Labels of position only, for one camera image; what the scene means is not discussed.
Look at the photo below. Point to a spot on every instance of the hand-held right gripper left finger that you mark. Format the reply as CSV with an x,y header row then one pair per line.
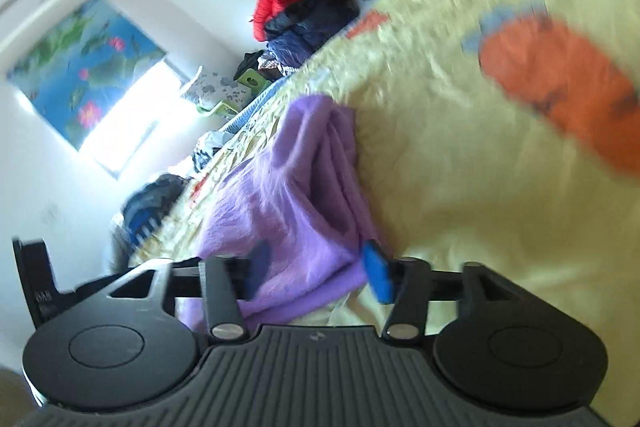
x,y
257,274

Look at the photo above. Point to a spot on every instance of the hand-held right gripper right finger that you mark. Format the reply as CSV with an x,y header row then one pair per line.
x,y
378,277

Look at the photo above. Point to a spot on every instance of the purple sock with striped cuff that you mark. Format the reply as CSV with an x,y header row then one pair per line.
x,y
280,217

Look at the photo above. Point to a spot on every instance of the yellow cartoon printed blanket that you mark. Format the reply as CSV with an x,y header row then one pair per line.
x,y
450,182

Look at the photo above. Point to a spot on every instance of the blue grey striped garment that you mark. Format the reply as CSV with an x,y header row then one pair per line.
x,y
150,207

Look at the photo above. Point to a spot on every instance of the window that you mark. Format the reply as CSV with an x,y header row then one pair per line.
x,y
135,122

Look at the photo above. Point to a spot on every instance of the white floral pillow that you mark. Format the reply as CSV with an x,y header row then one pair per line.
x,y
215,88

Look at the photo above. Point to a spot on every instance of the blue lotus flower curtain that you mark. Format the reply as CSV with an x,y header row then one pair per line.
x,y
85,67

